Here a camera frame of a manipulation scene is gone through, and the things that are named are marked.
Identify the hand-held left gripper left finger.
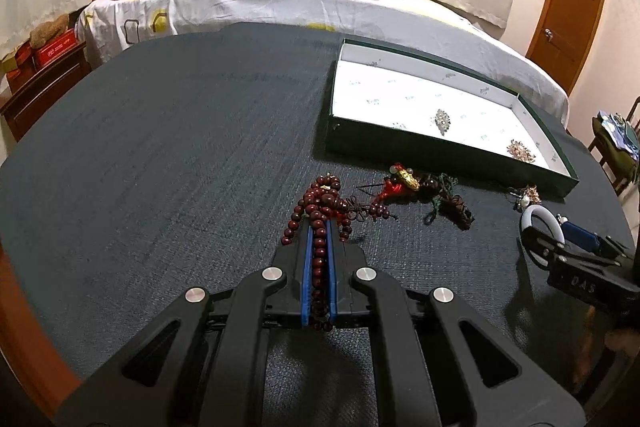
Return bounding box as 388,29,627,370
55,223,314,427

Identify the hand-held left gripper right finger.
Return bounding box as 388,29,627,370
326,219,587,427

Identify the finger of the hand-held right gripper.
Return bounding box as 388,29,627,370
564,222,637,259
522,227,572,272

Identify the white bangle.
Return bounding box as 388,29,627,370
519,206,566,268

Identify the dark red bead necklace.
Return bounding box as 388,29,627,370
281,174,398,333

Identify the green tray box white lining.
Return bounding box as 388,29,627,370
325,38,580,199

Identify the small pearl brooch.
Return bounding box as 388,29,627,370
510,186,541,212

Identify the wooden chair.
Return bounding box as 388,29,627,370
587,96,640,198

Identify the gold brooch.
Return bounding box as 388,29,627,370
506,138,537,165

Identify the green and blue cloth bundle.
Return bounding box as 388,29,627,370
592,111,640,184

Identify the dark gourd pendant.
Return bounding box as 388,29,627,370
419,173,476,230

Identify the silver brooch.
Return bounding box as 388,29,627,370
431,108,452,138

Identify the dark grey table mat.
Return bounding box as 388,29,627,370
0,22,640,427

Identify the wooden door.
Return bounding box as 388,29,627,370
526,0,609,94

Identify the bed with patterned white sheet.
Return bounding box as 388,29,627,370
75,0,571,128

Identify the wooden nightstand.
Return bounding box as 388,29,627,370
0,41,93,142

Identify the red box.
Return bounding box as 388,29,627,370
32,29,79,68

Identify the brown plush toy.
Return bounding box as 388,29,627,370
29,13,71,48

